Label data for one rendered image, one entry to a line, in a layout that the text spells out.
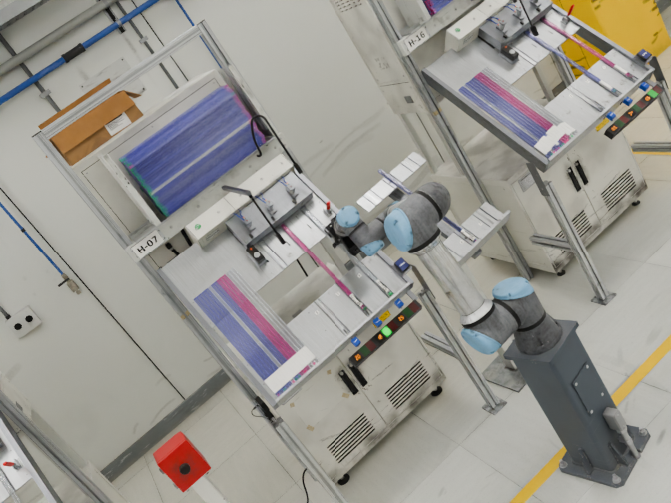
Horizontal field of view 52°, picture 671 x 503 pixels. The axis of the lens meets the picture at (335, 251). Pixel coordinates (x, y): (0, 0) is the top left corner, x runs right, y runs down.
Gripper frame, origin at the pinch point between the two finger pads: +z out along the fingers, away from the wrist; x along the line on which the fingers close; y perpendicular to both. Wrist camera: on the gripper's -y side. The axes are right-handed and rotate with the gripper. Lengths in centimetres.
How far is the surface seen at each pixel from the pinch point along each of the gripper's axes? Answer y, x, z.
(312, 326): -17.4, 30.1, -3.6
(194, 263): 32, 47, 9
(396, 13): 65, -96, 15
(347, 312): -22.3, 16.6, -4.9
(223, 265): 23.5, 39.1, 7.3
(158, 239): 47, 51, 6
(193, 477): -30, 97, 7
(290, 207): 23.9, 4.9, 1.2
